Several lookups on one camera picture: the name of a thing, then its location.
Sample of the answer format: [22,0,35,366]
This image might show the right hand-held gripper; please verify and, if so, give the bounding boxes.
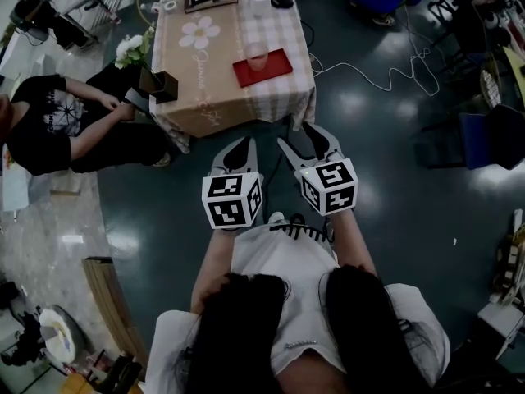
[276,121,359,218]

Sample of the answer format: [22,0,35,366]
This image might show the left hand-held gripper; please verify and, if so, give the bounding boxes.
[201,135,264,231]

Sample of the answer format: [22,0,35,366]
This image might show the red tray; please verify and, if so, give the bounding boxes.
[231,48,294,89]

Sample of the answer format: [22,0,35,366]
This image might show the translucent plastic cup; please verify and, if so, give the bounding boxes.
[244,42,270,72]

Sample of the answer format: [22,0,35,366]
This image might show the person's left forearm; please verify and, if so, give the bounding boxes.
[189,227,244,315]

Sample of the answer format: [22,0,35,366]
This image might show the person's right forearm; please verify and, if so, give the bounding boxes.
[327,208,379,278]

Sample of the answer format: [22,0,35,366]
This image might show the table with flower print tablecloth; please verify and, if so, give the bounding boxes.
[148,0,317,154]

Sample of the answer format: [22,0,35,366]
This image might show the brown box vase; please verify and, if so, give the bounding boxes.
[138,66,180,105]

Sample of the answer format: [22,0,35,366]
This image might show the person's white shirt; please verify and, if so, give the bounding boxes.
[144,222,451,394]

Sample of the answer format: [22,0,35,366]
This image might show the white artificial flowers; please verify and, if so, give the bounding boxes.
[113,25,156,71]

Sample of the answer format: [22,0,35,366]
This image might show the white cylindrical container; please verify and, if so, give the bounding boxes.
[248,0,271,19]

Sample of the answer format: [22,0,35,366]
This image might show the blue chair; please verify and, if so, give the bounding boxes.
[421,103,525,172]

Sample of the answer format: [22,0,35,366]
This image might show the black folding chair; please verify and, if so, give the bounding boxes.
[427,0,495,77]

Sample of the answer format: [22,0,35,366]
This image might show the stack of wooden boards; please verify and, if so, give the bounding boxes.
[81,255,149,369]

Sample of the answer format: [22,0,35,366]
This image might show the metal cart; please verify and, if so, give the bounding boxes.
[60,0,132,39]

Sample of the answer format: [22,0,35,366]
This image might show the white bag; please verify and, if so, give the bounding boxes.
[38,305,90,365]

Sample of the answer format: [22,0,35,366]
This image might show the white box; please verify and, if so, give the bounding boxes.
[477,296,525,361]

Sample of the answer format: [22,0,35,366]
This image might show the black coiled cable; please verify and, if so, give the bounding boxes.
[269,213,334,243]

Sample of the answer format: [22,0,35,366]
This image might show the white floor cable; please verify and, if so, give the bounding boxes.
[306,4,441,98]

